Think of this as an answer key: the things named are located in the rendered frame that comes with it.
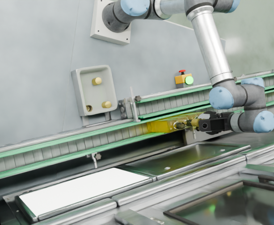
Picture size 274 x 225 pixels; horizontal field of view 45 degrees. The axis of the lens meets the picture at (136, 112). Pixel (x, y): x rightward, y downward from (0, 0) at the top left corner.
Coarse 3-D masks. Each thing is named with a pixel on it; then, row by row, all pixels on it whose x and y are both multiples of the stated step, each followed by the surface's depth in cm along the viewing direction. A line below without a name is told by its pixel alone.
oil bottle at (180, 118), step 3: (168, 117) 162; (171, 117) 159; (174, 117) 157; (177, 117) 154; (180, 117) 152; (183, 117) 152; (186, 117) 152; (180, 120) 151; (183, 120) 151; (186, 126) 152; (189, 126) 153; (180, 129) 153
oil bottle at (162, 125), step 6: (156, 120) 160; (162, 120) 155; (168, 120) 150; (174, 120) 149; (150, 126) 163; (156, 126) 158; (162, 126) 153; (168, 126) 149; (162, 132) 155; (168, 132) 150
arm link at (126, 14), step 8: (120, 0) 151; (128, 0) 147; (136, 0) 148; (144, 0) 150; (120, 8) 152; (128, 8) 148; (136, 8) 148; (144, 8) 149; (120, 16) 155; (128, 16) 152; (136, 16) 152; (144, 16) 155
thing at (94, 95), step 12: (84, 72) 163; (96, 72) 166; (108, 72) 162; (84, 84) 163; (108, 84) 165; (84, 96) 163; (96, 96) 166; (108, 96) 167; (84, 108) 155; (96, 108) 165; (108, 108) 162
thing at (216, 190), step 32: (128, 160) 170; (224, 160) 124; (256, 160) 124; (128, 192) 107; (160, 192) 107; (192, 192) 107; (224, 192) 103; (256, 192) 98; (0, 224) 108; (32, 224) 94; (64, 224) 93; (96, 224) 94; (128, 224) 88; (160, 224) 83; (192, 224) 83; (224, 224) 81; (256, 224) 78
